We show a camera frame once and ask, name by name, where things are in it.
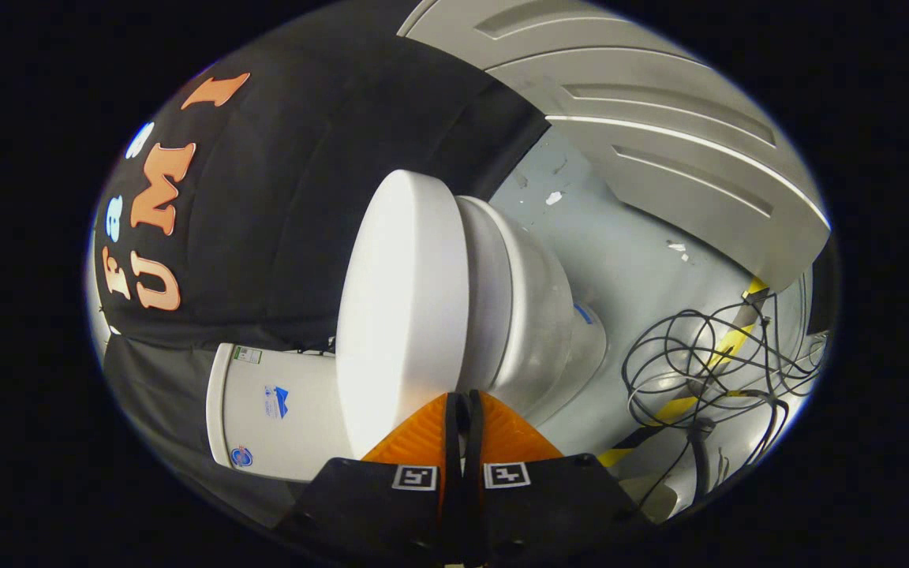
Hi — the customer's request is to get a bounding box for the black backdrop cloth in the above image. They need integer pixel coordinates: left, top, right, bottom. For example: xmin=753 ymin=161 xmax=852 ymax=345
xmin=92 ymin=0 xmax=550 ymax=529

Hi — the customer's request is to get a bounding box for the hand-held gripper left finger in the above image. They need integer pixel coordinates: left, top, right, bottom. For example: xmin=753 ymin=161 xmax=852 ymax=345
xmin=273 ymin=392 xmax=463 ymax=568

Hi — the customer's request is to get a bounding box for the yellow black striped floor tape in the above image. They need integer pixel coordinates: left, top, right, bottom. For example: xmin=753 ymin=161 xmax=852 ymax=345
xmin=597 ymin=276 xmax=771 ymax=468

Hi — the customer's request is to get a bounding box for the tangle of black cables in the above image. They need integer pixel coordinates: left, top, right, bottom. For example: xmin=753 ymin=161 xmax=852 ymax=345
xmin=620 ymin=292 xmax=828 ymax=514

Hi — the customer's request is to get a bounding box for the white drawer cabinet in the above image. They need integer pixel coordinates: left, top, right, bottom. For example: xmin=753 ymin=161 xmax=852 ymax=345
xmin=398 ymin=0 xmax=832 ymax=294

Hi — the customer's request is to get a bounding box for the white toilet lid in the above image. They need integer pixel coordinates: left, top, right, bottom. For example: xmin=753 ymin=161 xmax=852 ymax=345
xmin=335 ymin=170 xmax=471 ymax=460

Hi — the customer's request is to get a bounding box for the white ceramic toilet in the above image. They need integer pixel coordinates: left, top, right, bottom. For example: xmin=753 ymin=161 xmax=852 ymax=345
xmin=206 ymin=196 xmax=607 ymax=482

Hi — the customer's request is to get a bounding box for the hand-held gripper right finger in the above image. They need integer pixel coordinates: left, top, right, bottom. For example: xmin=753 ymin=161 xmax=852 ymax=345
xmin=462 ymin=389 xmax=657 ymax=565

